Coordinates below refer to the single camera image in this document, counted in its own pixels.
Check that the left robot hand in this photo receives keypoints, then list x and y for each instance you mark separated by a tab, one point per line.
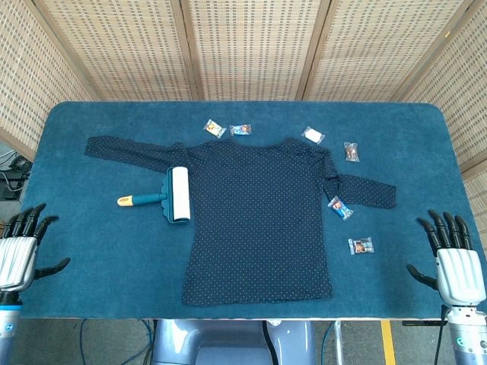
17	258

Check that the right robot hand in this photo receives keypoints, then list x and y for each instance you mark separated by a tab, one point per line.
458	273

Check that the teal lint roller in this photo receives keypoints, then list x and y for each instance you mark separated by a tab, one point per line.
179	194

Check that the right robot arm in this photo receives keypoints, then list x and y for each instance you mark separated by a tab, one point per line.
468	334

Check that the dark polka dot shirt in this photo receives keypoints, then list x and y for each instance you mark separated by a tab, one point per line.
255	213

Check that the black bar under table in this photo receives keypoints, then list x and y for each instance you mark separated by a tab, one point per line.
424	323

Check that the teal carpet table cover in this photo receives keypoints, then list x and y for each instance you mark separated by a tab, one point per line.
114	258

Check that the dark brown snack packet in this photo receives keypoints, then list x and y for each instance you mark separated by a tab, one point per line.
360	246

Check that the blue orange snack packet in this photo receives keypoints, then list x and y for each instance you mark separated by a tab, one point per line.
339	208

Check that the clear packet brown snack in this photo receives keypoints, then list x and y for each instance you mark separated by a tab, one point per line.
352	152

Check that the white snack packet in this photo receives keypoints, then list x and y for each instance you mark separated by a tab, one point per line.
313	134

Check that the blue-grey robot torso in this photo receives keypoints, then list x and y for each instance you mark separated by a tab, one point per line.
228	342

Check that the yellow orange snack packet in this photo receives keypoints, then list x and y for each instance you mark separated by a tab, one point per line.
214	128

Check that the woven bamboo folding screen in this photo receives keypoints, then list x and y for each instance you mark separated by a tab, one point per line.
251	45

